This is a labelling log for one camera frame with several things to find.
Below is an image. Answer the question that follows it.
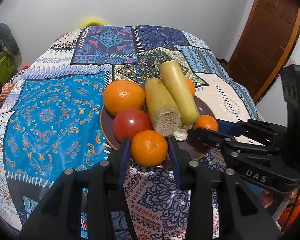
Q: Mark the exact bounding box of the mandarin orange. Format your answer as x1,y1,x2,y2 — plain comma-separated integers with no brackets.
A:
130,130,168,167
193,115,218,132

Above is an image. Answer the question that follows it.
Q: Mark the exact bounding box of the yellow plush toy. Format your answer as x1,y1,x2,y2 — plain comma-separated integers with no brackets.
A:
80,17,108,28

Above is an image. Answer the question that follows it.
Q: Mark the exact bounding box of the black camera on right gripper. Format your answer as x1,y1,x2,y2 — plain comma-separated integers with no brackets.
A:
280,64,300,152

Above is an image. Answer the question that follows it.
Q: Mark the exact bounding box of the orange on plate back left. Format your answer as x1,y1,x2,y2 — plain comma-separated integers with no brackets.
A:
103,80,145,116

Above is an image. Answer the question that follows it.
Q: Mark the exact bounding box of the orange on plate right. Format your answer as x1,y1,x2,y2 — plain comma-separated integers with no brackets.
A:
185,77,195,97

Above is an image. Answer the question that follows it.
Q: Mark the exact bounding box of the red tomato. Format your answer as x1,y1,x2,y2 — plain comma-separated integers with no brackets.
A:
113,109,153,142

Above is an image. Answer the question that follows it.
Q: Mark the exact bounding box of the dark green cushion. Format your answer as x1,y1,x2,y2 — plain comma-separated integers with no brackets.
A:
0,23,19,56

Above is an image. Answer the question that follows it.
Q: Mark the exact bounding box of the person's right hand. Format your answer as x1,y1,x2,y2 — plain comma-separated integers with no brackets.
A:
260,186,300,208

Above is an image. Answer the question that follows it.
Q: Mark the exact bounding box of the green storage box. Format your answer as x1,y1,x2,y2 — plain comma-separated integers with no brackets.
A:
0,51,17,93

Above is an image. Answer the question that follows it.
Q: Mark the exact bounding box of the blue patchwork bedspread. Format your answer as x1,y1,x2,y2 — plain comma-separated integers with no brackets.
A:
0,25,261,238

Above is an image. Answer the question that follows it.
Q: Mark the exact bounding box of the white garlic bulb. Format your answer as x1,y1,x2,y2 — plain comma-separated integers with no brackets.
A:
171,128,188,141

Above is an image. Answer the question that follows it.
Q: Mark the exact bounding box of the orange on plate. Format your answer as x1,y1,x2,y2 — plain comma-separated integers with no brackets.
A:
185,77,195,97
103,80,145,116

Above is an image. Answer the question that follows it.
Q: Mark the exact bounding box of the brown wooden door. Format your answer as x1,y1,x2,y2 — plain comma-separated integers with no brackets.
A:
229,0,300,101

